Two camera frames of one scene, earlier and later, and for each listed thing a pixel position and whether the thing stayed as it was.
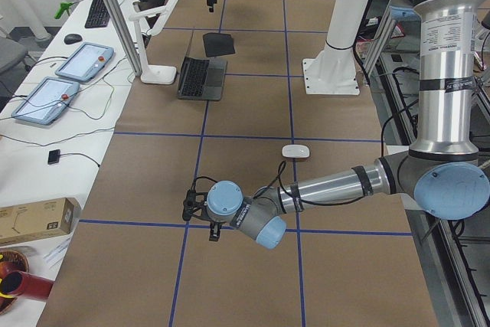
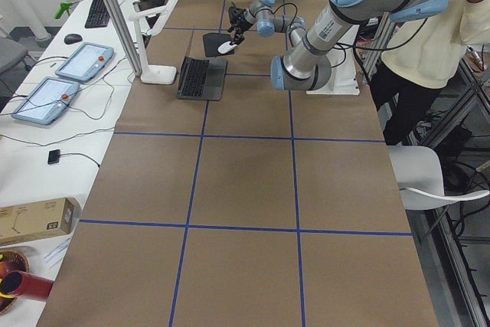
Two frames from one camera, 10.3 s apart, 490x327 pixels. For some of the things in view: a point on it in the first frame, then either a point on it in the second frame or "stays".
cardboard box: (27, 221) stays
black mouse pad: (218, 44) stays
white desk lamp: (155, 74) stays
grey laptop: (201, 79) stays
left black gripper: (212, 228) → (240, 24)
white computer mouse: (295, 151) → (226, 47)
